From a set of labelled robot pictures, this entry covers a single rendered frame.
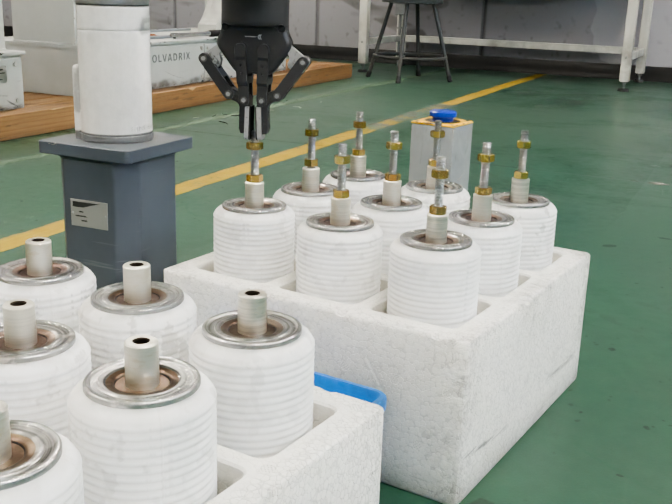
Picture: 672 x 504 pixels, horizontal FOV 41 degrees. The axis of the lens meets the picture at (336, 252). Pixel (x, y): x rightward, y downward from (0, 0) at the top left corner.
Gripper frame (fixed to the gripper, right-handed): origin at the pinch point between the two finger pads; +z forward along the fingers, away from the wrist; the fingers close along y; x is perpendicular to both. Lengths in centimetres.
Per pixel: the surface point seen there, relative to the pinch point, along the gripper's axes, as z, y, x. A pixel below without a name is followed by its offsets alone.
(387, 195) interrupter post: 8.7, -15.3, -4.7
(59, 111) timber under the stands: 29, 109, -191
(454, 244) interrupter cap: 9.7, -23.5, 11.9
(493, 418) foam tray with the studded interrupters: 28.4, -28.9, 12.5
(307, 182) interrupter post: 8.7, -4.8, -9.5
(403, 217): 10.5, -17.5, -1.5
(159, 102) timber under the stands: 31, 92, -244
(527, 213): 10.4, -32.2, -7.0
